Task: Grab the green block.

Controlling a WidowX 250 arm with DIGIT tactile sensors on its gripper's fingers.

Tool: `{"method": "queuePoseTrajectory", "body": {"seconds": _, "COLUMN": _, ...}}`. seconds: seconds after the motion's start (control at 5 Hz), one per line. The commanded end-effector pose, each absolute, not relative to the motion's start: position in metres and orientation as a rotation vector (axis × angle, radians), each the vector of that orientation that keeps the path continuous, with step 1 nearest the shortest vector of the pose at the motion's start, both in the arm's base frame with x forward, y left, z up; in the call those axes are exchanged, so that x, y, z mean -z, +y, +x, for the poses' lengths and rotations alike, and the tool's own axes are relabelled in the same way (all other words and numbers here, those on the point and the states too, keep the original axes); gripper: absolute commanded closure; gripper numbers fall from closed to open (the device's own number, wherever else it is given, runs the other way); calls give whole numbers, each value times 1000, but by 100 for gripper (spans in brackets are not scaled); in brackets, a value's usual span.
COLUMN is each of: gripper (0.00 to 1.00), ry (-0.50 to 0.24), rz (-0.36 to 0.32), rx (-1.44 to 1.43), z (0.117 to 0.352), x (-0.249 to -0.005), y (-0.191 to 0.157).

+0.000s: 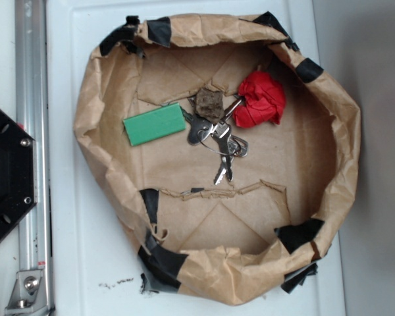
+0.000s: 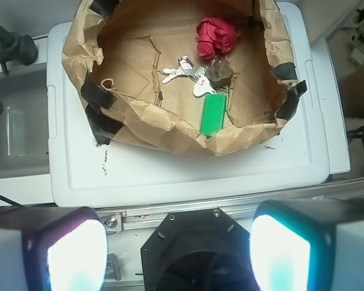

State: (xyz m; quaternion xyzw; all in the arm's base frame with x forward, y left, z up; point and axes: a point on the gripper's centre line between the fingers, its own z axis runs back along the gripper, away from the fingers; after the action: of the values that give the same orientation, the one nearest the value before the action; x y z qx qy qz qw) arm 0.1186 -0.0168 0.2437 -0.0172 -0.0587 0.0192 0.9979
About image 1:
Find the green rectangular block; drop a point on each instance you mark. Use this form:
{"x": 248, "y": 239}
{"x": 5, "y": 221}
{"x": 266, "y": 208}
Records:
{"x": 155, "y": 124}

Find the small silver key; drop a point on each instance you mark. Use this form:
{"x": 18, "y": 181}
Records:
{"x": 237, "y": 147}

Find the brown fuzzy rock lump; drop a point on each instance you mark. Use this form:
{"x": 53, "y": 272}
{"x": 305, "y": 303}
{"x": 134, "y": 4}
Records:
{"x": 209, "y": 105}

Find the crumpled red paper ball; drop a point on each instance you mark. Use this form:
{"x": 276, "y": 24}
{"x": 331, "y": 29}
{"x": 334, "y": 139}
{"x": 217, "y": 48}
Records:
{"x": 265, "y": 100}

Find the brown paper bag tray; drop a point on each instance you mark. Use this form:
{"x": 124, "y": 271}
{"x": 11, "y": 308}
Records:
{"x": 234, "y": 241}

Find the white plastic tray board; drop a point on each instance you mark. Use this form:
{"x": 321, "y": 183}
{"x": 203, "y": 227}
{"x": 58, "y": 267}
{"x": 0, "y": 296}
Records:
{"x": 95, "y": 269}

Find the silver key with ring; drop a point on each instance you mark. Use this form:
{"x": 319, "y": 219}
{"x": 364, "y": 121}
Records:
{"x": 221, "y": 134}

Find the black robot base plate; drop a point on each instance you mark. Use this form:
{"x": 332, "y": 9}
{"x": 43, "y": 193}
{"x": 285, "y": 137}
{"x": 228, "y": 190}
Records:
{"x": 17, "y": 176}

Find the aluminium extrusion rail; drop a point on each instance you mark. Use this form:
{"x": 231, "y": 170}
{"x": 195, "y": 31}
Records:
{"x": 35, "y": 249}

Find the metal corner bracket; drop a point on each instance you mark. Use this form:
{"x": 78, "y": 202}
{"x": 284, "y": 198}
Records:
{"x": 28, "y": 294}

